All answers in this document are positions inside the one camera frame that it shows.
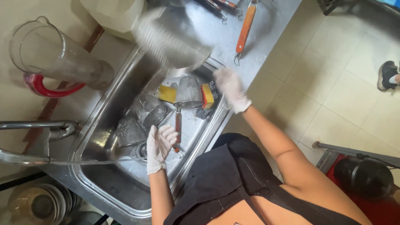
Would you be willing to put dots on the person's right hand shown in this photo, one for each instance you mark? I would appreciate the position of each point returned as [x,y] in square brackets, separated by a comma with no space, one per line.
[233,92]

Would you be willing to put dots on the person's left hand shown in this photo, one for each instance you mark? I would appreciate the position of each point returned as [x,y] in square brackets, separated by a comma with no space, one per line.
[157,150]

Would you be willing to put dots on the person's right fingers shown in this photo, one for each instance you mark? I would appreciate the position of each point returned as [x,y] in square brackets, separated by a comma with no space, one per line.
[222,76]

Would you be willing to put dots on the person's left fingers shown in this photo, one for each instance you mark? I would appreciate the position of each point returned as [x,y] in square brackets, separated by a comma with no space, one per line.
[167,132]

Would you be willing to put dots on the large ribbed metal container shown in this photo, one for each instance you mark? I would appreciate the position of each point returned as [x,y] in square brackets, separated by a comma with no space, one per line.
[175,37]

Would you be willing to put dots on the dark scouring pad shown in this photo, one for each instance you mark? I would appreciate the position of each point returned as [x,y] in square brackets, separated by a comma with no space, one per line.
[214,89]

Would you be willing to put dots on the yellow and red sponge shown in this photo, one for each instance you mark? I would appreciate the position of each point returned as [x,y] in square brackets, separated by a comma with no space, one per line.
[207,97]

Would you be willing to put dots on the sink drain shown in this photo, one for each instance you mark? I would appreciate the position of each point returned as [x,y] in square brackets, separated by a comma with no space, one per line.
[142,150]

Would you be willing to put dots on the steel wool scrubber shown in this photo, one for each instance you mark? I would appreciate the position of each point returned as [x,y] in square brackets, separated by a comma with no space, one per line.
[203,113]

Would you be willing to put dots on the stainless steel sink basin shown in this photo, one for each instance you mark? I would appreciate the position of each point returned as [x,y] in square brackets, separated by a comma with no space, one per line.
[125,175]

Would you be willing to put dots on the metal utensil with hook end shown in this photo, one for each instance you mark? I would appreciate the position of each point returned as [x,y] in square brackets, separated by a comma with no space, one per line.
[217,8]

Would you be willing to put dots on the black apron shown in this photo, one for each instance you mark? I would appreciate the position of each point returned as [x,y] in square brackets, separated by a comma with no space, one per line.
[225,181]

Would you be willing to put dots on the white plastic jug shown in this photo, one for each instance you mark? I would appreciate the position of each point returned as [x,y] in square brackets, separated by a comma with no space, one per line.
[115,15]

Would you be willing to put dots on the chrome faucet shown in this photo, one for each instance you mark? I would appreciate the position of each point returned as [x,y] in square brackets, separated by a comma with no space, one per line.
[37,125]

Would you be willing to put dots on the dark furniture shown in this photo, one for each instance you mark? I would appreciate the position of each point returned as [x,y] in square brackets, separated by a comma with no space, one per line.
[343,4]

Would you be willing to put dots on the black pot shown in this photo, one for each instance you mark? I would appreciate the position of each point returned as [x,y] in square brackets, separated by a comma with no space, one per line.
[364,178]

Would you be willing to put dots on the red crate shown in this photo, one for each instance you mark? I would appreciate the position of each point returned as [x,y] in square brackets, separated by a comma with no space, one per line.
[375,209]

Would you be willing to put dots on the grey metal frame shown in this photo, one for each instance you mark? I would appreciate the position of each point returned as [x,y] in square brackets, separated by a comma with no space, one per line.
[350,151]

